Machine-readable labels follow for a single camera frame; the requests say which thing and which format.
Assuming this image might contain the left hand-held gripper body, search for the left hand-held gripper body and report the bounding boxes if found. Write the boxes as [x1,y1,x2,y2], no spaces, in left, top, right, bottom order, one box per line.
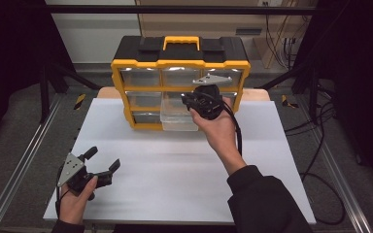
[56,152,114,202]

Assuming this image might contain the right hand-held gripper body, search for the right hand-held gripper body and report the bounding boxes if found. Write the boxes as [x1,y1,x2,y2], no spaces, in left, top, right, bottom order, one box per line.
[192,73,233,120]

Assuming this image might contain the clear plastic drawer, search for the clear plastic drawer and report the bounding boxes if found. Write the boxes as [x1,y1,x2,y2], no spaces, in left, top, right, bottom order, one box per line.
[159,91,200,132]

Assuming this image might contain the yellow black drawer organizer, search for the yellow black drawer organizer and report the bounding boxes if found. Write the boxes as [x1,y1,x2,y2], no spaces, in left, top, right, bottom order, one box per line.
[110,35,252,132]

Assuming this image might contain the person's right hand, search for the person's right hand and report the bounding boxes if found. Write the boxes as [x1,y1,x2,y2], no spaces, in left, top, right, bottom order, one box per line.
[188,96,241,157]

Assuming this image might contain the person's left hand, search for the person's left hand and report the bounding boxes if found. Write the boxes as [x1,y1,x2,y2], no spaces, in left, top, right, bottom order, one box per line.
[58,175,99,225]

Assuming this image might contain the grid of clear drawers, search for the grid of clear drawers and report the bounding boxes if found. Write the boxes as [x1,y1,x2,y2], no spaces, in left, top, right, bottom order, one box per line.
[119,67,243,125]

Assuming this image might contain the black metal stand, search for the black metal stand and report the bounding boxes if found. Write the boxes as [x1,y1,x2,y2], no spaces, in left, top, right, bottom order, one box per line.
[39,62,102,124]
[257,63,321,123]

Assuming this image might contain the right yellow clamp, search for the right yellow clamp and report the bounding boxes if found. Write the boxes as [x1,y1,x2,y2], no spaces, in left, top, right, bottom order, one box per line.
[281,94,299,110]

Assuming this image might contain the black metal crossbar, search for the black metal crossbar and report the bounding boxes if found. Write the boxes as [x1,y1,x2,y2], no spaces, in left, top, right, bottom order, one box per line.
[43,4,319,16]

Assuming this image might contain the dark curtain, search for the dark curtain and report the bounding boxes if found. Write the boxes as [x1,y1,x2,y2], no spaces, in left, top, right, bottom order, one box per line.
[299,0,373,197]
[0,0,76,145]

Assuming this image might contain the left hand-held gripper cable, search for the left hand-held gripper cable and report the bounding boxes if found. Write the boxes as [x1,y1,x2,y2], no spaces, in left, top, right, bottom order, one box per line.
[54,165,72,220]

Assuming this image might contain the hand-held gripper cable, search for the hand-held gripper cable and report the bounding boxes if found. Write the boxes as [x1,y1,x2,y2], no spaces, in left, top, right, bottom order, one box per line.
[187,91,243,157]
[54,165,72,220]

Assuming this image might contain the right hand-held gripper cable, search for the right hand-held gripper cable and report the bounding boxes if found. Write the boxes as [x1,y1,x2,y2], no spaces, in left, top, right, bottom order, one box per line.
[187,91,243,157]

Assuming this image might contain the aluminium floor rail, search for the aluminium floor rail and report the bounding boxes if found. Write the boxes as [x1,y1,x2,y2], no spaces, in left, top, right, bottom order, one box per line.
[0,93,64,233]
[295,96,373,233]

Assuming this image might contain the hanging cable bundle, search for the hanging cable bundle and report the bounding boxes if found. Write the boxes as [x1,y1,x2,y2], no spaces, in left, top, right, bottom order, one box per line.
[262,1,306,71]

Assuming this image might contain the black floor cables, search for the black floor cables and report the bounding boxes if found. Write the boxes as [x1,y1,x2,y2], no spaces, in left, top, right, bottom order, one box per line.
[284,81,338,178]

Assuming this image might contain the looped black floor cable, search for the looped black floor cable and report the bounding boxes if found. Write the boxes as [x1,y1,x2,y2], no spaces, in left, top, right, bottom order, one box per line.
[299,172,347,226]

